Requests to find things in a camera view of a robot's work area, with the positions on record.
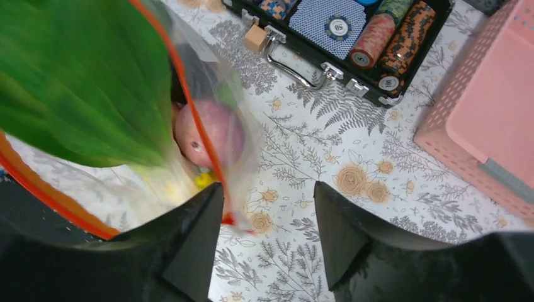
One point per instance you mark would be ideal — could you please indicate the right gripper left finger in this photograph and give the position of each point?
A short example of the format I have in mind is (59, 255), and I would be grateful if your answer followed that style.
(46, 258)

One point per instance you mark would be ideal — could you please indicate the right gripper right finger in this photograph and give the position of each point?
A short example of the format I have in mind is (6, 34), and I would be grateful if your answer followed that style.
(369, 259)

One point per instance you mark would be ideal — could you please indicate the yellow toy banana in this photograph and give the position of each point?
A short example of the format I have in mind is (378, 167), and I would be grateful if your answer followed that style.
(204, 180)

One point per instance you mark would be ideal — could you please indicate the clear orange-zip bag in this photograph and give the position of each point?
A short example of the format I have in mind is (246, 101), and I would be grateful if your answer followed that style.
(87, 196)

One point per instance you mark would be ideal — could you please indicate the purple toy onion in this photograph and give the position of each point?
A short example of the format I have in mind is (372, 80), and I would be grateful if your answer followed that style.
(221, 124)

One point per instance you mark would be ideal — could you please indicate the green white bok choy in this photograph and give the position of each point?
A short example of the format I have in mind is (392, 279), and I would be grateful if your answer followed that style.
(90, 82)

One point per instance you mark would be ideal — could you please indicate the floral table mat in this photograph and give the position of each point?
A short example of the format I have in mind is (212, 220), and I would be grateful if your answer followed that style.
(364, 152)

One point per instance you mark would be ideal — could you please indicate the pink plastic basket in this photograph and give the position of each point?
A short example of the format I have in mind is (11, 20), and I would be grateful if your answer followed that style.
(481, 125)

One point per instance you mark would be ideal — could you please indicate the black poker chip case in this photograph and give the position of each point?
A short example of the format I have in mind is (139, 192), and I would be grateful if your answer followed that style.
(374, 48)

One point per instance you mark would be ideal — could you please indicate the small wooden cube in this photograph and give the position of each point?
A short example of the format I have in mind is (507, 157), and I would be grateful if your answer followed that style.
(255, 39)

